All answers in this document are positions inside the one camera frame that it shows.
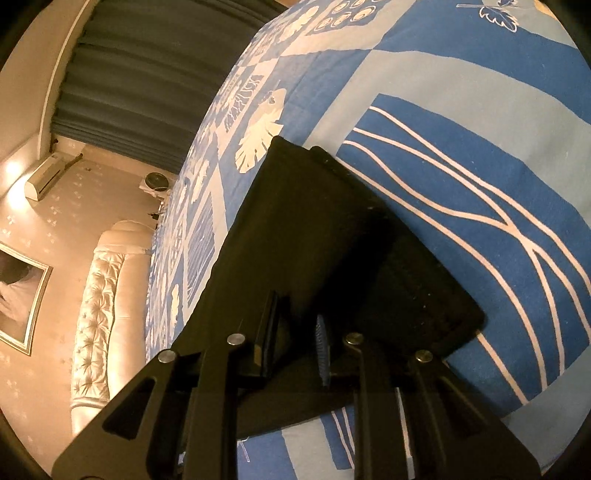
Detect framed wall picture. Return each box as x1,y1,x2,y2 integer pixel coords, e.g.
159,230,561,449
0,242,53,356

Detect dark pleated curtain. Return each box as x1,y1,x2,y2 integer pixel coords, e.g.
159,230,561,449
50,0,287,174

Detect blue printed bedsheet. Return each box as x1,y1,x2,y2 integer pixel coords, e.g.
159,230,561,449
145,0,591,480

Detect round white fan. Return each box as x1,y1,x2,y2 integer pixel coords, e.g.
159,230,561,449
140,172,171,192

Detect white tufted headboard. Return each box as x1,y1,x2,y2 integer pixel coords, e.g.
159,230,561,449
70,220,153,437

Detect white wall air conditioner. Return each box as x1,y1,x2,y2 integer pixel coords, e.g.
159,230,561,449
24,154,65,201

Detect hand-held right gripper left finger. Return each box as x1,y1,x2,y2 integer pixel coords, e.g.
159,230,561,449
52,290,281,480

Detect black pants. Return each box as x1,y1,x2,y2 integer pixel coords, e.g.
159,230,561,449
173,135,485,437

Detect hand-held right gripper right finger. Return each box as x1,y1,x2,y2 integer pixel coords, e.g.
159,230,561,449
315,315,542,480

